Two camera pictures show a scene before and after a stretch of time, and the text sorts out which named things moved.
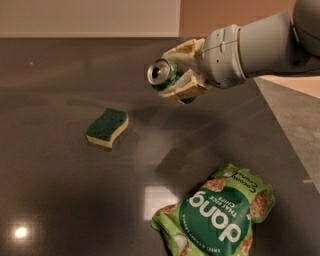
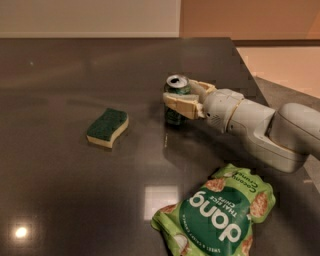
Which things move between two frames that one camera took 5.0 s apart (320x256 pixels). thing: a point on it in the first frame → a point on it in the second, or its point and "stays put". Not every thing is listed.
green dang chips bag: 217,218 stays put
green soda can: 162,71 → 177,84
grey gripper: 222,55 → 219,107
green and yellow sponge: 110,123 stays put
